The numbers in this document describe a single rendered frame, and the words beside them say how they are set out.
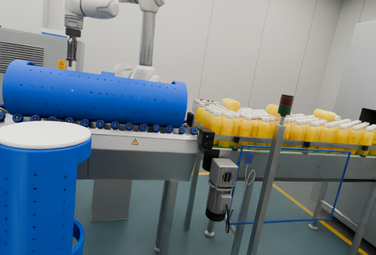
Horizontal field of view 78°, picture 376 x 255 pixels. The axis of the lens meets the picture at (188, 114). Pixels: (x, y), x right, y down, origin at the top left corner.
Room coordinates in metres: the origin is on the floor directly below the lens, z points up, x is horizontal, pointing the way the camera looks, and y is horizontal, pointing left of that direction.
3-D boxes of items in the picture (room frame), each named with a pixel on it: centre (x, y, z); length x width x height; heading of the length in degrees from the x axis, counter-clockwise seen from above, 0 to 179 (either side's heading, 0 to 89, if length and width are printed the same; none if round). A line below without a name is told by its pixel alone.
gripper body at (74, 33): (1.27, 0.67, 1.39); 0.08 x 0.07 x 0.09; 17
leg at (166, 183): (1.48, 0.06, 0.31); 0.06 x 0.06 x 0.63; 17
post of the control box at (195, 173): (1.77, -0.13, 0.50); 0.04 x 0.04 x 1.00; 17
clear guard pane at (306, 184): (1.35, -0.70, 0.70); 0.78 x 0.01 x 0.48; 107
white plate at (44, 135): (0.74, 0.46, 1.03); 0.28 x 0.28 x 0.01
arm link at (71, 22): (1.27, 0.67, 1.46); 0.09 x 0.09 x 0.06
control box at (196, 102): (1.77, -0.13, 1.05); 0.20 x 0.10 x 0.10; 107
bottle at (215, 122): (1.35, -0.17, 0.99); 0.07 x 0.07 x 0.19
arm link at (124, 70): (1.84, 0.55, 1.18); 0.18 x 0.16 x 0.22; 76
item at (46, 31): (2.63, 1.58, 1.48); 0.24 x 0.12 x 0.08; 119
